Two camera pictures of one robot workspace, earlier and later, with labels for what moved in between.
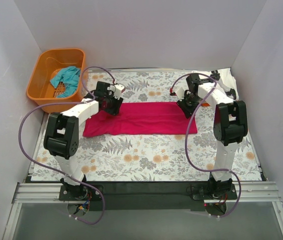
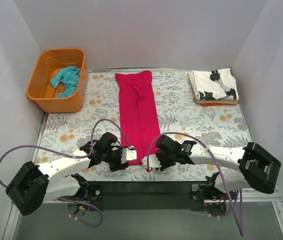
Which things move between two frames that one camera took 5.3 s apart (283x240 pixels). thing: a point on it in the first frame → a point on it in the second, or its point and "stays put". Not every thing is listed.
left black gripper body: [114, 107] → [118, 157]
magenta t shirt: [141, 118] → [138, 112]
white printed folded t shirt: [224, 76] stays put
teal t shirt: [70, 76] stays put
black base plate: [147, 195] stays put
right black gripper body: [185, 107] → [161, 159]
